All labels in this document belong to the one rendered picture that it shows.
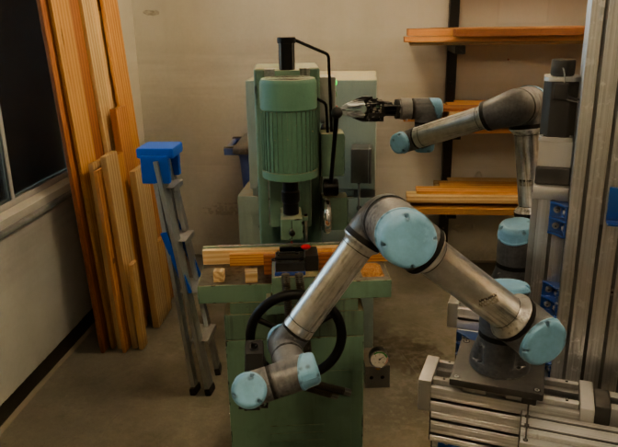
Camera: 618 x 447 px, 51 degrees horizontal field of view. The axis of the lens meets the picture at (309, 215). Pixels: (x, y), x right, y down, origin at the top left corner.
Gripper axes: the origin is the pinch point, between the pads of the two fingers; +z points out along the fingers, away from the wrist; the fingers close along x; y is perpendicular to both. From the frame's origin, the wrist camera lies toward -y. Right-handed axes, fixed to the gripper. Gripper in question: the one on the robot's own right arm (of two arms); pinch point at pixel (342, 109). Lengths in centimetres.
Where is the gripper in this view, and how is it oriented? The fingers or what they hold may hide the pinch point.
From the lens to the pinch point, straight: 235.7
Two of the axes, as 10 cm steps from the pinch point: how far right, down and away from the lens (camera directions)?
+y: 0.5, 3.0, -9.5
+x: 0.2, 9.5, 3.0
